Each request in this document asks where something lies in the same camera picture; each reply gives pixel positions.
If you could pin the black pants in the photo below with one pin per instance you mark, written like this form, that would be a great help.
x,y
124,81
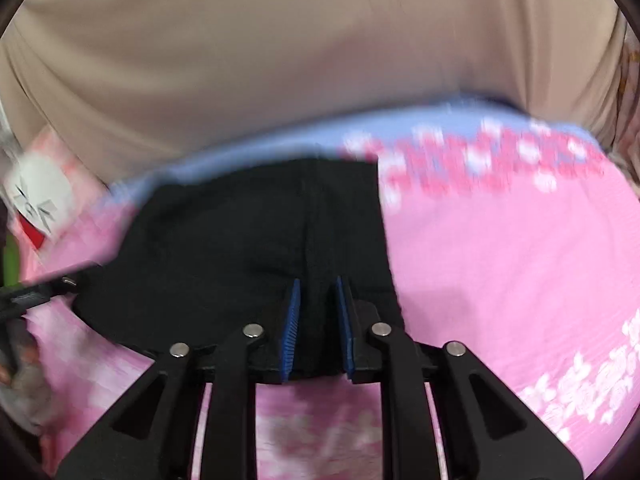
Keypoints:
x,y
240,240

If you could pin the person's left hand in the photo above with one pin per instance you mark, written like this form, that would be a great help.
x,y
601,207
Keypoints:
x,y
27,380

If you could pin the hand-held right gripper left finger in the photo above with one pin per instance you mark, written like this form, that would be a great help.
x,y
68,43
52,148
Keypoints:
x,y
291,330

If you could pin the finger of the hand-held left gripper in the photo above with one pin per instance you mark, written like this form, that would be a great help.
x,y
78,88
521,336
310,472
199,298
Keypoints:
x,y
37,295

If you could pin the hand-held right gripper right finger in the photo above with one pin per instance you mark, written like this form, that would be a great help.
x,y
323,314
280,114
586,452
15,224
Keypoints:
x,y
345,332

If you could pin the beige curtain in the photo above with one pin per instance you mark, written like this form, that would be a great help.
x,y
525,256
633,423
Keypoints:
x,y
310,45

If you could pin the white rabbit face pillow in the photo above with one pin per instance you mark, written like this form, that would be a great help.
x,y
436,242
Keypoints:
x,y
42,190

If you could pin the green round pillow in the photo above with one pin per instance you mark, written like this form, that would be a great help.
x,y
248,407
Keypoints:
x,y
12,262

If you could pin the pink floral bedsheet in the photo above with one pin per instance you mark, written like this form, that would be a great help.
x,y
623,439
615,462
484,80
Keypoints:
x,y
490,270

